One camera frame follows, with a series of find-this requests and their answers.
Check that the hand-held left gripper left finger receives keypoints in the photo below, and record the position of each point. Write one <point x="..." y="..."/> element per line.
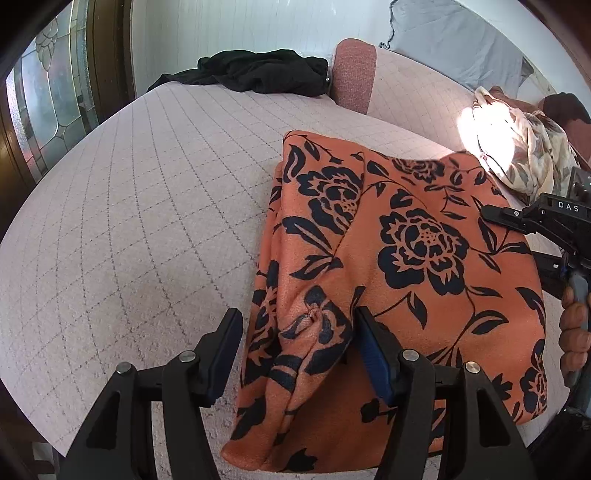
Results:
<point x="224" y="350"/>

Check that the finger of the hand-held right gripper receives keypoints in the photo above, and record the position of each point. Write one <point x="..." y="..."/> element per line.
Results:
<point x="503" y="216"/>

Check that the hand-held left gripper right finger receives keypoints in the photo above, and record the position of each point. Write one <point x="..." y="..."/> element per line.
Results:
<point x="371" y="355"/>

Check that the orange floral print garment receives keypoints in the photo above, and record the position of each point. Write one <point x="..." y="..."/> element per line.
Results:
<point x="415" y="286"/>

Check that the person's right hand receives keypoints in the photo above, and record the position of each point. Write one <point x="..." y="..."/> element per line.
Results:
<point x="575" y="341"/>

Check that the cream floral fleece blanket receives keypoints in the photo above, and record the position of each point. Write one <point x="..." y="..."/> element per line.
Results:
<point x="531" y="138"/>

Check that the pink quilted bed cover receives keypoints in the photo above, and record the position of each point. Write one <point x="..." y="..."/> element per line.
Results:
<point x="138" y="207"/>

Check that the grey sheet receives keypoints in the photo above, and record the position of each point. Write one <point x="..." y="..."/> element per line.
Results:
<point x="461" y="41"/>

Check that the pink quilted bolster pillow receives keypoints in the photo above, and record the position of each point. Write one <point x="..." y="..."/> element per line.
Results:
<point x="353" y="74"/>

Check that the black cloth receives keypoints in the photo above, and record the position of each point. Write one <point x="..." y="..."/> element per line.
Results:
<point x="258" y="69"/>

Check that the stained glass window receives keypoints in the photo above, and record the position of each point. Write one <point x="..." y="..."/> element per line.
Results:
<point x="46" y="92"/>

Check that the dark wooden window frame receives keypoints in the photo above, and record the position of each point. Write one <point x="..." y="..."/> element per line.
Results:
<point x="111" y="46"/>

